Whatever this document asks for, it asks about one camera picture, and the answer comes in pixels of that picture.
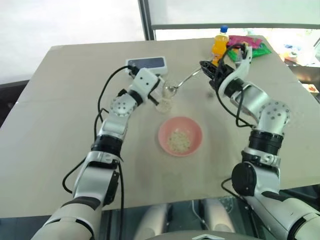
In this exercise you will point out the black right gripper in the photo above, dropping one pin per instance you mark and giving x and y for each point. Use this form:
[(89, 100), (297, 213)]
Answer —
[(222, 72)]

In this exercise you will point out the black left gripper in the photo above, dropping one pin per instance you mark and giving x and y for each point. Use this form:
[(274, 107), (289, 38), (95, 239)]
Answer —
[(155, 91)]

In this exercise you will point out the clear glass mug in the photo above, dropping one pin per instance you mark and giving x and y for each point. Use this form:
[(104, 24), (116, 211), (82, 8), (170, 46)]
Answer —
[(166, 103)]

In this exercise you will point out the metal spoon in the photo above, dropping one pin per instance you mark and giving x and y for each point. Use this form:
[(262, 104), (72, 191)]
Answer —
[(186, 79)]

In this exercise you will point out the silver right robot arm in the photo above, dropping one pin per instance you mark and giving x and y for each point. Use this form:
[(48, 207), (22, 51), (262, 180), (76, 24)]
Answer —
[(257, 97)]

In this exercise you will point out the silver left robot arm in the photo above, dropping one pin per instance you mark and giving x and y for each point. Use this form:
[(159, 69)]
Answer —
[(117, 107)]

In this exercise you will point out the oatmeal in glass mug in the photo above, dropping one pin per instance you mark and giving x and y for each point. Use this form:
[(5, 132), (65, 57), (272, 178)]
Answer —
[(165, 106)]

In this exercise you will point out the pink bowl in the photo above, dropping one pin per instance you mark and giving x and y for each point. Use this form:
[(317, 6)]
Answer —
[(165, 135)]

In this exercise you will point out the oatmeal in pink bowl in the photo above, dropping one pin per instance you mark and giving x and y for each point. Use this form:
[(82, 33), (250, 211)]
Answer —
[(180, 141)]

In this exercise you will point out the orange drink bottle blue cap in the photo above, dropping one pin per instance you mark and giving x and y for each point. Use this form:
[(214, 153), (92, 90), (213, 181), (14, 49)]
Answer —
[(220, 46)]

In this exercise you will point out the white box with dark top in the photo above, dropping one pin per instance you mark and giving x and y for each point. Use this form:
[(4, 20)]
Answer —
[(150, 62)]

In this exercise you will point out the pink snack bag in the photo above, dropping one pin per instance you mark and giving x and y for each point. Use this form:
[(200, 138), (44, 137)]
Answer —
[(243, 40)]

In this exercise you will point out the green snack bag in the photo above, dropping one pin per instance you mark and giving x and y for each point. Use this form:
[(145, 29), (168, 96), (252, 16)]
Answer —
[(261, 51)]

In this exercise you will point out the white tray with red item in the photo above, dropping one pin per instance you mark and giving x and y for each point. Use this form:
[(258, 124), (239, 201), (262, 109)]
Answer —
[(312, 88)]

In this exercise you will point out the silver rounded robot leg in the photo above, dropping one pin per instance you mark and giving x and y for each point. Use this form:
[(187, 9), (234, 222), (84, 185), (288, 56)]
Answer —
[(220, 217), (155, 220)]

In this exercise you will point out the grey robot torso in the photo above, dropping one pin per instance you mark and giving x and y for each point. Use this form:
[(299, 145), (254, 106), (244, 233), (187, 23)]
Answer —
[(200, 236)]

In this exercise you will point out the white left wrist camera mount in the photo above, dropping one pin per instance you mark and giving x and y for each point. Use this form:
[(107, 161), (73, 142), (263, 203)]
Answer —
[(145, 80)]

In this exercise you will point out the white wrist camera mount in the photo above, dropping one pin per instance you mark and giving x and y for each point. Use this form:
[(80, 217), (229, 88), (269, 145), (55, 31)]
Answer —
[(145, 80), (243, 62)]

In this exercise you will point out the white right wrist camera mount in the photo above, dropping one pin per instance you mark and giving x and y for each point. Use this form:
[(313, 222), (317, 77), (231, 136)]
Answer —
[(243, 62)]

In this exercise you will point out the dark window frame post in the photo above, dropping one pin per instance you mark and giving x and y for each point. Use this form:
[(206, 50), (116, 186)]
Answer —
[(147, 20)]

